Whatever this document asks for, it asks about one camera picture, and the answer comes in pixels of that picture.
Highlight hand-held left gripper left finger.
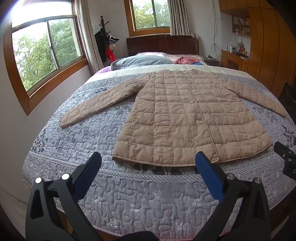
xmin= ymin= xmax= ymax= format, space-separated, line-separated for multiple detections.
xmin=25 ymin=152 xmax=102 ymax=241

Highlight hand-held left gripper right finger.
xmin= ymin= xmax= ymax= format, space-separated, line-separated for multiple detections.
xmin=195 ymin=152 xmax=271 ymax=241

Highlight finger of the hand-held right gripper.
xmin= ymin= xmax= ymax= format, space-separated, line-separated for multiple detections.
xmin=274 ymin=141 xmax=296 ymax=161

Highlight beige quilted jacket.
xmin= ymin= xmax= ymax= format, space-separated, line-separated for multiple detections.
xmin=60 ymin=69 xmax=288 ymax=166

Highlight grey patterned bedspread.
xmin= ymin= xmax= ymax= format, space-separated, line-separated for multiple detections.
xmin=22 ymin=67 xmax=296 ymax=239

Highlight wooden wardrobe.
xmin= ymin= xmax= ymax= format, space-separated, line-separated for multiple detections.
xmin=248 ymin=7 xmax=289 ymax=98

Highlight purple bed sheet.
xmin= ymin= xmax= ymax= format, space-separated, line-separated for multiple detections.
xmin=94 ymin=66 xmax=111 ymax=75

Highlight wooden desk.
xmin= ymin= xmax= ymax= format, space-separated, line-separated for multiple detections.
xmin=221 ymin=50 xmax=250 ymax=72

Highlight dark wooden nightstand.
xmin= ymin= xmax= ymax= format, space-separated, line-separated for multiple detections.
xmin=203 ymin=58 xmax=220 ymax=67

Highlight red patterned cloth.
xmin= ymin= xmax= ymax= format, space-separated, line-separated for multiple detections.
xmin=173 ymin=56 xmax=196 ymax=65

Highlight grey pillow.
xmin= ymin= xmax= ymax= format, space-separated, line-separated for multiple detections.
xmin=110 ymin=56 xmax=175 ymax=71

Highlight black hanging garment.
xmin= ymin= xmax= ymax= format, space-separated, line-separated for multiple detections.
xmin=94 ymin=30 xmax=108 ymax=63

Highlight pink floral bed sheet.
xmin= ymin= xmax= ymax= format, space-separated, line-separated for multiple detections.
xmin=135 ymin=52 xmax=208 ymax=66

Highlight beige curtain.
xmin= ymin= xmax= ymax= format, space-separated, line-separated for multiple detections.
xmin=75 ymin=0 xmax=103 ymax=75

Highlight dark wooden headboard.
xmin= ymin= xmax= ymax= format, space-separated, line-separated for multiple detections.
xmin=126 ymin=35 xmax=200 ymax=56

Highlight wooden coat rack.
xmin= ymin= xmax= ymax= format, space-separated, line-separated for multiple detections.
xmin=99 ymin=16 xmax=109 ymax=63

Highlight striped curtain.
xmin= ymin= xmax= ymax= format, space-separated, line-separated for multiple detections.
xmin=166 ymin=0 xmax=192 ymax=36

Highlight large wooden frame window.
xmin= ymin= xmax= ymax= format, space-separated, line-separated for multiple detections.
xmin=3 ymin=15 xmax=88 ymax=116

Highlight wooden wall shelf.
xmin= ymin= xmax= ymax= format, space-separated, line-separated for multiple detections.
xmin=231 ymin=15 xmax=251 ymax=36

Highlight hanging wall cables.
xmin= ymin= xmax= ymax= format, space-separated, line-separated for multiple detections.
xmin=211 ymin=0 xmax=219 ymax=52

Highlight small wooden frame window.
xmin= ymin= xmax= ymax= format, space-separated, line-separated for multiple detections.
xmin=124 ymin=0 xmax=173 ymax=37

